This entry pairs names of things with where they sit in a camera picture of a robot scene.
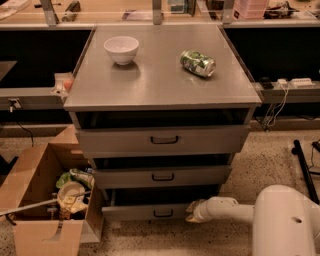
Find grey bottom drawer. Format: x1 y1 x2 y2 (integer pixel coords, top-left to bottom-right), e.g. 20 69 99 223
101 186 221 222

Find grey drawer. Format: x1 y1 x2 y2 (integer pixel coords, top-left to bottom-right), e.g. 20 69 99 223
101 186 221 222
76 125 249 158
93 165 232 189

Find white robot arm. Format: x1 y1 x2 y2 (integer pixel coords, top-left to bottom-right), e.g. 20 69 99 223
186 185 320 256

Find grey middle drawer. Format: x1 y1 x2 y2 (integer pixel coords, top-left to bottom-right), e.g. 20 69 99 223
93 165 232 189

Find grey metal drawer cabinet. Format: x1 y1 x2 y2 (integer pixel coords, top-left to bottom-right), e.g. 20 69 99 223
63 23 264 201

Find grey top drawer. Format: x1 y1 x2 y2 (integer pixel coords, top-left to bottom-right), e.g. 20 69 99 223
76 125 249 158

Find black floor stand bar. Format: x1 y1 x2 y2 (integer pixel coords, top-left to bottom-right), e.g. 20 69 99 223
291 140 320 204

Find cream bowl in box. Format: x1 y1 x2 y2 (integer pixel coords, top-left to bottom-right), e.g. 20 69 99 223
57 181 88 214

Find green plastic bag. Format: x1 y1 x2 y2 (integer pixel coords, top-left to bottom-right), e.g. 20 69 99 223
56 168 94 189

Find green soda can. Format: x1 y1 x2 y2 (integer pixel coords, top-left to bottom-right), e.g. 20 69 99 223
180 50 216 78

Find white power strip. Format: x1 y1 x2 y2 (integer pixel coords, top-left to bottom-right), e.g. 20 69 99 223
290 78 314 88

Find brown cardboard box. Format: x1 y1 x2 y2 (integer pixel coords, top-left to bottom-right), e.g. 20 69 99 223
0 126 103 256

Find white ceramic bowl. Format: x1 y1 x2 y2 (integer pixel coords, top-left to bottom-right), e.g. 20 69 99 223
104 36 139 65

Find small orange ball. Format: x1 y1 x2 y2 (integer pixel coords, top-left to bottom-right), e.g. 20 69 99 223
63 80 73 91

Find grey metal rod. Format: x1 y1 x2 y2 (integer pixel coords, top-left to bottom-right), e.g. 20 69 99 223
0 191 91 216

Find pink storage box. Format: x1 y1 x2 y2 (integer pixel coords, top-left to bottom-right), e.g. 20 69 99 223
233 0 269 20

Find white charger cables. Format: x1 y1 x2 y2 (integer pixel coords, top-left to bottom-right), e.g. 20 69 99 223
265 79 290 129

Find black cable left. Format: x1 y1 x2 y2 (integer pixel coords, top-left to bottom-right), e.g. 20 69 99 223
8 99 36 148

